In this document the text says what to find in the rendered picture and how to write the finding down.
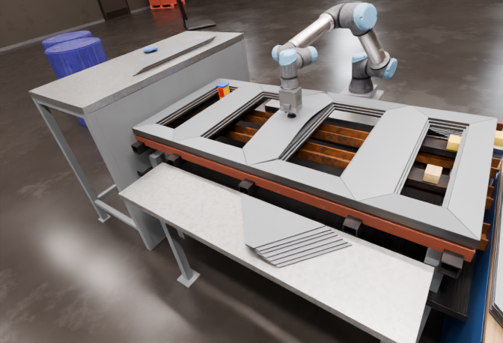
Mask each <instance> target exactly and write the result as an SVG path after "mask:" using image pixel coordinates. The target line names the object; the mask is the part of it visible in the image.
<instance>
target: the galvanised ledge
mask: <svg viewBox="0 0 503 343"><path fill-rule="evenodd" d="M265 109H268V110H272V111H276V112H277V111H278V110H279V109H280V103H279V100H270V101H269V102H268V103H267V104H266V105H265ZM379 119H380V118H376V117H372V116H367V115H359V114H354V113H350V112H342V111H337V110H335V111H334V112H333V113H332V114H331V115H330V116H329V117H328V118H327V119H326V121H329V122H333V123H337V124H345V125H349V126H353V127H360V128H364V129H368V130H372V129H373V128H374V127H375V125H376V124H377V122H378V120H379ZM425 137H428V138H433V139H440V140H444V141H448V140H449V139H448V138H444V137H439V136H435V135H433V134H432V133H427V134H426V136H425ZM493 154H498V155H502V156H503V147H499V146H495V145H494V146H493Z"/></svg>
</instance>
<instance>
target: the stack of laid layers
mask: <svg viewBox="0 0 503 343"><path fill-rule="evenodd" d="M262 90H263V89H262ZM218 92H219V91H218V87H216V88H214V89H213V90H211V91H208V92H207V93H206V94H204V95H202V96H200V97H199V98H197V99H196V100H193V101H192V102H191V103H189V104H187V105H185V106H184V107H182V108H180V109H178V110H177V111H176V112H173V113H172V114H170V115H169V116H167V117H165V118H163V119H162V120H161V121H158V122H157V123H156V124H159V125H162V126H165V125H167V124H169V123H171V122H172V121H173V120H175V119H177V118H179V117H180V116H181V115H183V114H185V113H187V112H188V111H189V110H191V109H193V108H195V107H196V106H198V105H199V104H201V103H203V102H204V101H205V100H208V99H209V98H211V97H212V96H214V95H215V94H218ZM326 95H327V96H328V97H330V98H331V99H332V97H331V96H330V95H329V94H326ZM263 98H267V99H272V100H279V93H275V92H268V91H264V90H263V91H262V92H261V93H259V94H258V95H257V96H256V97H254V98H252V99H251V100H250V101H248V102H247V103H246V104H244V105H243V106H241V107H240V108H238V109H237V110H236V111H235V112H233V113H231V114H230V115H229V116H227V117H226V118H225V119H223V120H222V121H220V122H219V123H217V125H215V126H214V127H212V128H211V129H209V130H208V131H207V132H205V133H204V134H202V135H201V137H204V138H206V139H209V138H211V137H212V136H214V135H215V134H217V132H219V131H220V130H222V129H223V128H224V127H226V126H227V125H229V123H231V122H232V121H234V120H235V119H236V118H238V117H239V116H241V114H243V113H244V112H246V111H247V110H249V109H250V108H251V107H253V106H254V105H255V104H256V103H258V102H259V101H261V100H262V99H263ZM332 100H333V99H332ZM335 110H337V111H342V112H350V113H354V114H359V115H367V116H372V117H376V118H380V119H381V117H382V116H383V115H384V113H385V111H386V110H382V109H375V108H371V107H366V106H358V105H354V104H349V103H342V102H338V101H334V100H333V102H331V103H330V104H329V105H328V106H326V107H325V108H323V109H321V110H320V111H319V112H318V113H316V114H315V115H313V116H312V117H311V118H310V119H309V120H308V121H307V122H306V123H305V124H304V126H303V127H302V128H301V130H300V131H299V132H298V133H297V134H296V136H295V137H294V138H293V140H292V141H291V142H290V144H289V145H288V146H287V147H286V148H285V150H284V151H283V152H282V154H281V155H280V156H279V158H277V159H273V160H283V161H286V162H287V161H288V160H289V159H290V158H291V157H292V156H293V155H294V154H295V153H296V151H297V150H298V149H299V148H300V147H301V146H302V145H303V144H304V143H305V142H306V140H307V139H308V138H309V137H310V136H311V135H312V134H313V133H314V132H315V131H316V129H317V128H318V127H319V126H320V125H321V124H322V123H323V122H324V121H325V120H326V119H327V118H328V117H329V116H330V115H331V114H332V113H333V112H334V111H335ZM380 119H379V120H380ZM379 120H378V122H379ZM378 122H377V124H378ZM377 124H376V125H377ZM376 125H375V126H376ZM429 127H437V128H442V129H447V130H454V131H459V132H463V134H462V138H461V141H460V146H459V148H458V152H457V156H456V159H455V162H454V167H453V169H452V173H451V177H450V180H449V183H448V188H447V191H446V194H445V198H444V201H443V204H442V207H445V208H448V203H449V201H450V197H451V192H452V189H453V186H454V181H455V177H456V175H457V170H458V166H459V163H460V158H461V155H462V152H463V147H464V144H465V140H466V135H467V132H468V129H469V124H465V123H460V122H455V121H446V120H441V119H436V118H429V117H428V119H427V122H426V124H425V125H424V128H423V130H422V132H421V135H420V136H419V138H418V141H417V143H416V145H415V147H414V149H413V152H412V154H411V156H410V158H409V161H408V163H407V164H406V167H405V169H404V171H403V174H402V175H401V177H400V180H399V182H398V184H397V186H396V188H395V190H394V193H397V194H399V195H400V192H401V190H402V189H403V185H404V184H405V182H406V179H407V177H408V175H409V172H410V170H411V168H412V165H413V163H414V161H415V158H416V157H417V154H418V152H419V149H420V147H421V145H422V142H423V141H424V138H425V136H426V134H427V131H428V129H429ZM374 128H375V127H374ZM132 131H133V133H134V134H136V135H139V136H143V137H145V138H148V139H152V140H154V141H156V142H160V143H163V144H165V145H169V146H172V147H174V148H178V149H181V150H183V151H187V152H190V153H192V154H196V155H198V156H201V157H205V158H207V159H210V160H213V161H216V162H218V163H222V164H225V165H227V166H231V167H234V168H236V169H240V170H243V171H245V172H249V173H252V174H255V175H258V176H261V177H264V178H267V179H270V180H273V181H275V182H278V183H282V184H284V185H287V186H291V187H293V188H296V189H300V190H302V191H305V192H309V193H311V194H314V195H318V196H320V197H323V198H327V199H328V200H331V201H335V202H337V203H340V204H344V205H346V206H349V207H353V208H355V209H358V210H362V211H364V212H367V213H371V214H373V215H376V216H380V217H382V218H385V219H388V220H391V221H393V222H397V223H400V224H402V225H406V226H409V227H411V228H415V229H418V230H420V231H424V232H427V233H429V234H433V235H436V236H438V237H442V238H445V239H446V240H450V241H453V242H455V243H459V244H462V245H464V246H468V247H471V248H473V249H477V247H478V244H479V243H480V241H479V240H476V239H472V238H470V237H466V236H463V235H461V234H457V233H454V232H452V231H447V230H445V229H442V228H438V227H436V226H433V225H429V224H427V223H424V222H419V221H417V220H414V219H410V218H408V217H405V216H401V215H399V214H396V213H392V212H389V211H387V210H383V209H380V208H378V207H374V206H371V205H368V204H364V203H361V202H359V201H355V200H352V199H350V198H346V197H343V196H340V195H336V194H334V193H331V192H327V191H325V190H322V189H318V188H315V187H312V186H309V185H306V184H303V183H300V182H297V181H294V180H290V179H287V178H285V177H281V176H278V175H276V174H272V173H269V172H267V171H262V170H260V169H256V168H253V167H251V166H247V165H244V164H242V163H237V162H234V161H232V160H228V159H225V158H223V157H219V156H216V155H213V154H209V153H207V152H204V151H200V150H198V149H195V148H191V147H188V146H185V145H182V144H179V143H176V142H173V141H170V140H167V139H163V138H160V137H158V136H154V135H151V134H149V133H145V132H142V131H140V130H135V129H133V128H132ZM372 131H373V130H372ZM372 131H371V132H372ZM371 132H370V134H371ZM370 134H369V135H370ZM369 135H368V136H369ZM367 138H368V137H367ZM366 140H367V139H365V141H366ZM365 141H364V143H365ZM364 143H363V144H364ZM363 144H362V145H363ZM361 147H362V146H361ZM361 147H360V148H361ZM360 148H359V150H360ZM358 152H359V151H357V153H358ZM357 153H356V154H357ZM355 156H356V155H355ZM355 156H354V157H355ZM354 157H353V159H354ZM273 160H268V161H265V162H269V161H273ZM352 161H353V160H351V162H352ZM351 162H350V163H351ZM262 163H264V162H262ZM350 163H349V165H350ZM349 165H348V166H349ZM348 166H347V167H346V169H347V168H348ZM346 169H345V170H344V172H345V171H346ZM344 172H343V173H344ZM342 175H343V174H342ZM342 175H341V176H342ZM341 176H340V177H341Z"/></svg>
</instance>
